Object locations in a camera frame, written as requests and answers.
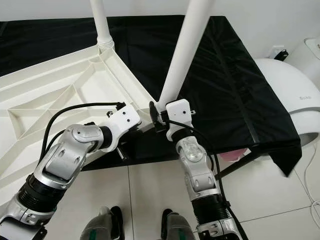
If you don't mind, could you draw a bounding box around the white plastic table leg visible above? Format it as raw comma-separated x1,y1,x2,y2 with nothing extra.
157,0,216,113
90,0,116,51

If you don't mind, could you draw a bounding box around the white plastic table top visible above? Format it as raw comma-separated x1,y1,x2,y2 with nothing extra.
0,44,161,201

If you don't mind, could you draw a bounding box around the grey robot right leg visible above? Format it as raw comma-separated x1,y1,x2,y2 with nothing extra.
161,209,198,240

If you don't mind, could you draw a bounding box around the black tablecloth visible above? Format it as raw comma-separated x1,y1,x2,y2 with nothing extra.
0,15,303,177

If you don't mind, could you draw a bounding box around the white round appliance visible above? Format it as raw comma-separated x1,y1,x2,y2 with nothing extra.
255,58,320,148

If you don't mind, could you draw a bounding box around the white rounded plastic container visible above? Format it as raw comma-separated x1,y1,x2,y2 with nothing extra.
287,37,320,76

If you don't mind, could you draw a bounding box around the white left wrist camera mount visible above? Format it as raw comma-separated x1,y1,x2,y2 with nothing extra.
102,104,142,151

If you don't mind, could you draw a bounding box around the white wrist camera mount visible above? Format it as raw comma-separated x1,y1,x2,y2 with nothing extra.
102,104,142,151
165,99,196,142

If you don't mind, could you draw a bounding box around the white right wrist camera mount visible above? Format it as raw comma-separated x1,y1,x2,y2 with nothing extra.
165,99,196,142

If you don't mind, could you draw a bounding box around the white floor cable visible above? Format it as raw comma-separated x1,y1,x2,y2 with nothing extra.
305,145,320,226

